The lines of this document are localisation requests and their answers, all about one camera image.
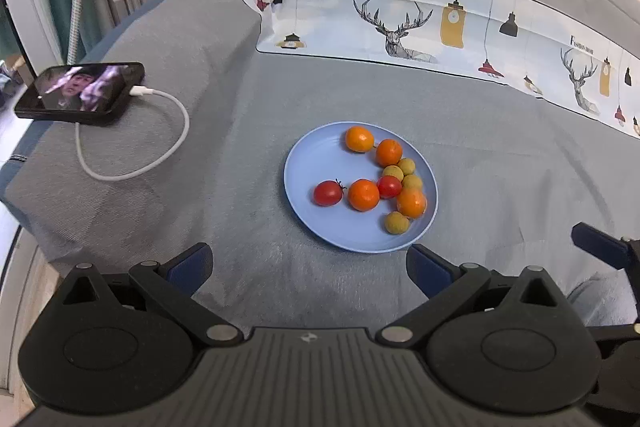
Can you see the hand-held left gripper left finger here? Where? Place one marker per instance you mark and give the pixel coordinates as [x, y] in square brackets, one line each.
[192, 266]

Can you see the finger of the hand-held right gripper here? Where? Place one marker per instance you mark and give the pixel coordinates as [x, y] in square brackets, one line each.
[600, 244]

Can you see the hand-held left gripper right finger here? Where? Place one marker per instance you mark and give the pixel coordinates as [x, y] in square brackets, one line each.
[429, 269]

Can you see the small yellow-green fruit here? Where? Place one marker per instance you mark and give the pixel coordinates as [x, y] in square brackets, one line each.
[396, 223]
[413, 182]
[406, 165]
[392, 171]

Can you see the orange mandarin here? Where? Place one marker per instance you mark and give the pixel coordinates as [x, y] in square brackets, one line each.
[411, 202]
[359, 139]
[389, 152]
[363, 195]

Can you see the red tomato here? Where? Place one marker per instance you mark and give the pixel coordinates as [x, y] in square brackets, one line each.
[389, 187]
[328, 193]

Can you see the blue plate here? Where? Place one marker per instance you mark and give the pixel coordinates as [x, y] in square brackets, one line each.
[310, 167]

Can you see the person's grey fleece clothing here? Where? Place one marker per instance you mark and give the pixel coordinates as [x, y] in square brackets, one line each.
[600, 302]

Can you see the black smartphone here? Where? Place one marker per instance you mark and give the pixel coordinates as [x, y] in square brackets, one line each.
[75, 94]

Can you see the deer print quilt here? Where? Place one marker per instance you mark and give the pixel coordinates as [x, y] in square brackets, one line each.
[340, 7]

